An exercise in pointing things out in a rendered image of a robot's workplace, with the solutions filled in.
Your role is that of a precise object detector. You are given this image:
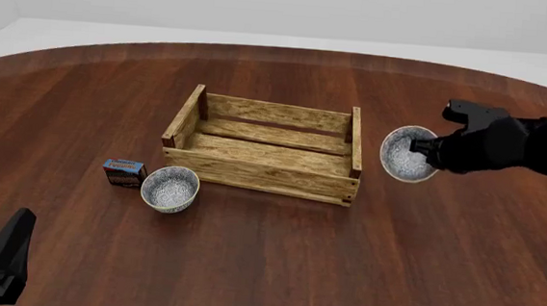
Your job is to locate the wooden slat tray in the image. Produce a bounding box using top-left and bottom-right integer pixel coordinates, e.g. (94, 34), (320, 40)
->
(157, 81), (369, 209)

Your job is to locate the patterned grey bowl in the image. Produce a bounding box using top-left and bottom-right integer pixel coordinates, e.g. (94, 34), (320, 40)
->
(377, 123), (444, 186)
(138, 163), (202, 217)

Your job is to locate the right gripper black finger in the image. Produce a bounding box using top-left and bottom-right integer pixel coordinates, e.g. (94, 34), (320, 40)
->
(407, 134), (444, 159)

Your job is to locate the chocolate pudding box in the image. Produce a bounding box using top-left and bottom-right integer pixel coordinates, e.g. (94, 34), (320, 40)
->
(100, 158), (150, 191)

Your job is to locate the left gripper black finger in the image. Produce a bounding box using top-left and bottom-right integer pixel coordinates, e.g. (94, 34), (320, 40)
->
(0, 205), (38, 279)

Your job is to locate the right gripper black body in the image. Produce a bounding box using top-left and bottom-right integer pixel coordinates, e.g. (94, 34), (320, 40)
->
(430, 112), (532, 179)

